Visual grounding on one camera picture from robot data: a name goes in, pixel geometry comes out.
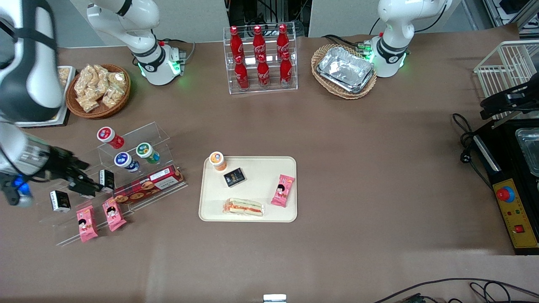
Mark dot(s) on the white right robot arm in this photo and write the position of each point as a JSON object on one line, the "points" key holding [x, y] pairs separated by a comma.
{"points": [[29, 63]]}

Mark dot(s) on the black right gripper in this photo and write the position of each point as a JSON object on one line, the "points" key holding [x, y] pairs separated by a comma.
{"points": [[58, 163]]}

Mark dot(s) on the red rocker switch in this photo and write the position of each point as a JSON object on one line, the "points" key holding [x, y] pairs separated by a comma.
{"points": [[519, 229]]}

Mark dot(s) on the clear acrylic bottle rack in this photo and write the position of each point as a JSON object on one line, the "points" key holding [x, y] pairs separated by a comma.
{"points": [[290, 80]]}

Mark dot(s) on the small white metal block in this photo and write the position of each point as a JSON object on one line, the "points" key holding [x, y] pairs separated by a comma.
{"points": [[274, 298]]}

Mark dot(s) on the dark brown wicker basket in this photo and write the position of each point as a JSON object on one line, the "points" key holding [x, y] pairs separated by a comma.
{"points": [[122, 101]]}

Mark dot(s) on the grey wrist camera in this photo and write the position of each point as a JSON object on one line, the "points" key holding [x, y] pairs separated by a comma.
{"points": [[17, 191]]}

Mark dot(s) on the red lid cup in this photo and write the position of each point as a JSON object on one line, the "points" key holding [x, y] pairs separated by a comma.
{"points": [[108, 136]]}

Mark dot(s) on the beige plastic tray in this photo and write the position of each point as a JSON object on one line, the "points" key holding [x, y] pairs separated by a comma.
{"points": [[252, 185]]}

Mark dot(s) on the white rectangular snack tray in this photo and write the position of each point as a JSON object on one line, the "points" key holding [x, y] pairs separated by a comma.
{"points": [[67, 84]]}

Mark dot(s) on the pink snack packet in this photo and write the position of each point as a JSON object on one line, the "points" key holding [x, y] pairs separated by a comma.
{"points": [[113, 213], [86, 224], [282, 190]]}

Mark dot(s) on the green lid cup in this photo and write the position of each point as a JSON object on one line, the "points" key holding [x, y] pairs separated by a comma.
{"points": [[146, 152]]}

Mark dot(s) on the light wicker basket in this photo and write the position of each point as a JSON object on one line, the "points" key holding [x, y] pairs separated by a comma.
{"points": [[320, 57]]}

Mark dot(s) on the orange lid cup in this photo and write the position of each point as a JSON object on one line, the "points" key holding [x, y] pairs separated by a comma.
{"points": [[218, 160]]}

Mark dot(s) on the blue lid cup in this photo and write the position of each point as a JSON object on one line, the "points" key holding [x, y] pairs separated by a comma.
{"points": [[125, 161]]}

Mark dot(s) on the clear bag of crackers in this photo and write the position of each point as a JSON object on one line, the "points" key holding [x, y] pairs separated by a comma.
{"points": [[97, 75], [87, 103], [83, 82], [117, 79], [112, 97]]}

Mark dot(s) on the clear acrylic stepped shelf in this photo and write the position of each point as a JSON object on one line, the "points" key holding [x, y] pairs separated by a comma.
{"points": [[160, 134]]}

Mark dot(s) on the red cola bottle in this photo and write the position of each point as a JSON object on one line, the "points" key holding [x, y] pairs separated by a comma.
{"points": [[263, 73], [236, 42], [258, 41], [241, 75], [282, 40], [286, 71]]}

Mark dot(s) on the red emergency stop button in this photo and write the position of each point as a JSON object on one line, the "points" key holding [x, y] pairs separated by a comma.
{"points": [[505, 194]]}

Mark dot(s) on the aluminium foil tray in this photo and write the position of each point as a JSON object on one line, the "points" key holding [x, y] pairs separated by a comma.
{"points": [[345, 69]]}

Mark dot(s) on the black sealing machine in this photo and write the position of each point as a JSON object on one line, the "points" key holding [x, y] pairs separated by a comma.
{"points": [[505, 168]]}

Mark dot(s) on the foil container in machine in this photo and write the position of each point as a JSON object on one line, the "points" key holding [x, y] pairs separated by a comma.
{"points": [[529, 149]]}

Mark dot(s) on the small black box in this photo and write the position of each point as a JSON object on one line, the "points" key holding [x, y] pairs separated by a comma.
{"points": [[234, 177], [108, 180], [92, 196], [60, 201]]}

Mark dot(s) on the triangle sandwich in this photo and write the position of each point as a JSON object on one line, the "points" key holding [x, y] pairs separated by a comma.
{"points": [[244, 207]]}

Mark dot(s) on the clear bag of biscuits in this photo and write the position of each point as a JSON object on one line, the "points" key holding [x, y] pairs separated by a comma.
{"points": [[64, 75]]}

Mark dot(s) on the red cookie box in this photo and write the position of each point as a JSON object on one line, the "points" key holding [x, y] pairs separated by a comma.
{"points": [[147, 186]]}

